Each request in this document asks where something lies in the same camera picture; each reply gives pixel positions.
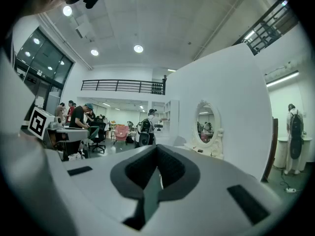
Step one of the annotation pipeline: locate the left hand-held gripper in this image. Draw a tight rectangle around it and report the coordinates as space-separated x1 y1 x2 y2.
27 106 65 141

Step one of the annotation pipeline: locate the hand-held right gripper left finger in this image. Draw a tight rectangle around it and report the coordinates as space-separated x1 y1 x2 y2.
63 144 158 231

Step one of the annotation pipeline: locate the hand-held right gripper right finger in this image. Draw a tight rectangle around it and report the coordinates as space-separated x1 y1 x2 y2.
157 144 282 228

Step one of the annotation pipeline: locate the white dressing table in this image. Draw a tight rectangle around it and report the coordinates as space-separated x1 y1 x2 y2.
184 143 224 160

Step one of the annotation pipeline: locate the grey desk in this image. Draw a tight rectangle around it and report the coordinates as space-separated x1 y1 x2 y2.
56 127 91 142

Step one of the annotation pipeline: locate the black office chair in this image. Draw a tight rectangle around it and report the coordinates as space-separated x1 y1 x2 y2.
89 121 107 154

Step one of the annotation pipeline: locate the pink chair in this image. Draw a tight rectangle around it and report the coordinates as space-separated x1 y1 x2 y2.
113 124 130 145

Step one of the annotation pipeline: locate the white ornate oval mirror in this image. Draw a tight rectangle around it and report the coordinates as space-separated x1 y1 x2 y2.
190 99 225 160

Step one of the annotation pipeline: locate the large dark glass window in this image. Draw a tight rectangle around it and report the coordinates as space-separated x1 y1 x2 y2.
14 27 75 113

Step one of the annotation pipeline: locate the white shelf unit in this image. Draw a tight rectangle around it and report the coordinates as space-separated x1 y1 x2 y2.
164 99 180 139

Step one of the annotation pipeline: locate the white ceiling air vent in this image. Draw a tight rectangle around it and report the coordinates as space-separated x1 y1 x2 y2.
74 21 96 39

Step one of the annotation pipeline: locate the black balcony railing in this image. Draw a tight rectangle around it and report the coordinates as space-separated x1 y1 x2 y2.
80 79 166 95
232 0 300 56

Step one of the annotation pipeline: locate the long tube light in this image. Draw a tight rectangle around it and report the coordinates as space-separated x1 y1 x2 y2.
266 71 300 88

